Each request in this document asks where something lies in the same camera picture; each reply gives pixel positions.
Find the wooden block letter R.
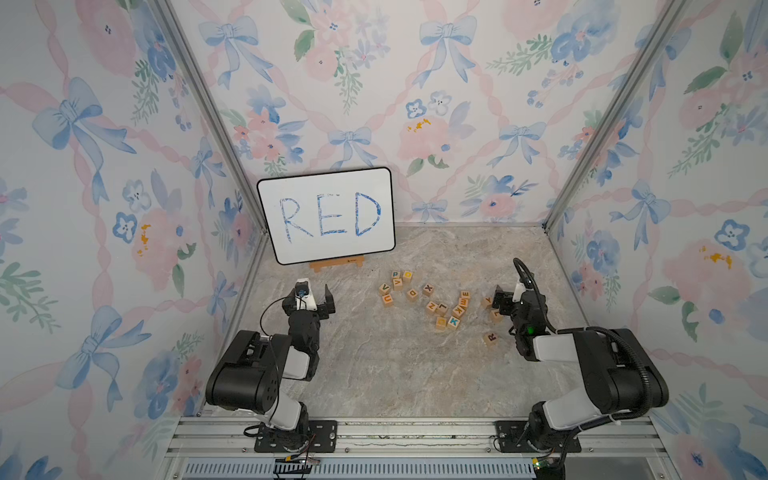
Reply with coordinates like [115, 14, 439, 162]
[483, 332, 498, 346]

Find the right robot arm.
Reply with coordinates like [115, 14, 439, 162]
[491, 284, 670, 453]

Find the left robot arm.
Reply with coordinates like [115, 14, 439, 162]
[205, 279, 336, 437]

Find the wooden board stand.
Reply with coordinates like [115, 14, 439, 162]
[309, 255, 364, 273]

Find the wooden block blue K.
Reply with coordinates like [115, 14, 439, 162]
[447, 316, 461, 330]

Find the white dry-erase board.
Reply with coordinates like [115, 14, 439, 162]
[256, 167, 396, 265]

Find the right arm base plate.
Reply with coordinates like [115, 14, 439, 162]
[494, 420, 582, 454]

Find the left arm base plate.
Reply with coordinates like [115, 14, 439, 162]
[253, 420, 338, 455]

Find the left aluminium corner post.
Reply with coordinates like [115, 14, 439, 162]
[148, 0, 267, 235]

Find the aluminium corner post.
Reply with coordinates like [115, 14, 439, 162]
[542, 0, 689, 234]
[148, 0, 267, 235]

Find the black corrugated cable hose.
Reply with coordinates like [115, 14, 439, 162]
[512, 257, 671, 421]

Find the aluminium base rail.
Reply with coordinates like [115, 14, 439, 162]
[156, 417, 679, 479]

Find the right aluminium corner post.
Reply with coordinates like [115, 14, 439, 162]
[542, 0, 689, 234]

